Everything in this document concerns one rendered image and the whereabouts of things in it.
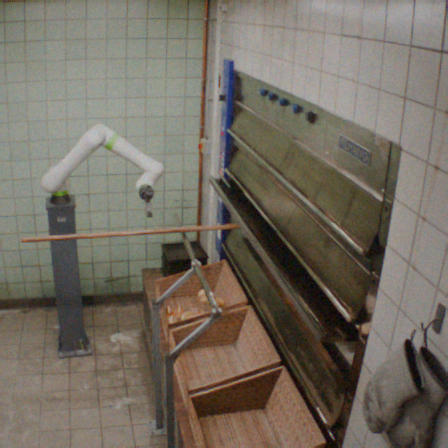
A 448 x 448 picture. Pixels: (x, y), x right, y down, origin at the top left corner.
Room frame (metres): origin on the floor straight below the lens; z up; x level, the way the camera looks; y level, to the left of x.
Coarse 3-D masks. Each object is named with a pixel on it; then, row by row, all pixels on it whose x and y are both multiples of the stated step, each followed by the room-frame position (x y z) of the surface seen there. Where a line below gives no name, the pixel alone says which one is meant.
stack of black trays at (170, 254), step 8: (168, 248) 3.46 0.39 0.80; (176, 248) 3.47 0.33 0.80; (184, 248) 3.47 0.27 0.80; (192, 248) 3.48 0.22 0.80; (200, 248) 3.48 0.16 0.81; (168, 256) 3.31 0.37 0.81; (176, 256) 3.34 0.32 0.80; (184, 256) 3.34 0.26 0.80; (200, 256) 3.36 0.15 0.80; (208, 256) 3.33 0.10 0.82; (168, 264) 3.28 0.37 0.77; (176, 264) 3.27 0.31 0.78; (184, 264) 3.29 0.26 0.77; (168, 272) 3.25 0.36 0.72; (176, 272) 3.26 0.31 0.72; (192, 280) 3.29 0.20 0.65
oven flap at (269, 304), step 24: (240, 240) 3.08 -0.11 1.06; (240, 264) 2.93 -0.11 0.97; (264, 288) 2.54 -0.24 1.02; (264, 312) 2.42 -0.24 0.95; (288, 312) 2.23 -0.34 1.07; (288, 336) 2.13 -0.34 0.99; (288, 360) 2.00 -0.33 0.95; (312, 360) 1.88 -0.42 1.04; (312, 384) 1.79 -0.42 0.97; (336, 384) 1.67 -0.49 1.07; (336, 408) 1.59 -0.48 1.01
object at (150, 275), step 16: (144, 272) 3.49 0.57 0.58; (160, 272) 3.51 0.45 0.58; (208, 272) 3.55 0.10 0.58; (144, 288) 3.40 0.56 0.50; (144, 304) 3.42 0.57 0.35; (192, 304) 3.07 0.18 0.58; (144, 320) 3.52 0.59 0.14; (160, 320) 2.85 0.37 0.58; (160, 336) 2.68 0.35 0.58; (208, 352) 2.54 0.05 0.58; (224, 352) 2.55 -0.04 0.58; (224, 368) 2.39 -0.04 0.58; (176, 384) 2.23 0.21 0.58; (176, 400) 2.10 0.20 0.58; (176, 416) 2.00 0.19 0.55; (240, 416) 2.00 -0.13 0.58; (272, 416) 2.01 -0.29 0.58; (176, 432) 2.04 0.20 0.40
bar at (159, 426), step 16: (192, 256) 2.59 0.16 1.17; (192, 272) 2.51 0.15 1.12; (176, 288) 2.49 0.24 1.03; (208, 288) 2.25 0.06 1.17; (160, 304) 2.47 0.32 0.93; (208, 320) 2.05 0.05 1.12; (192, 336) 2.02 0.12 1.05; (160, 352) 2.45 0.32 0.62; (176, 352) 2.00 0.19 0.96; (160, 368) 2.45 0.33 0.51; (160, 384) 2.45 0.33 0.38; (160, 400) 2.45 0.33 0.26; (160, 416) 2.45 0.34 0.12; (160, 432) 2.42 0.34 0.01
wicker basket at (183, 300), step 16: (224, 272) 3.15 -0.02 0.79; (160, 288) 3.11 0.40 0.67; (192, 288) 3.17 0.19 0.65; (224, 288) 3.06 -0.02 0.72; (240, 288) 2.84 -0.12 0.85; (176, 304) 3.05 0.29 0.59; (208, 304) 3.07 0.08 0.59; (224, 304) 2.97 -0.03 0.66; (240, 304) 2.69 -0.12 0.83; (208, 336) 2.69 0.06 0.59
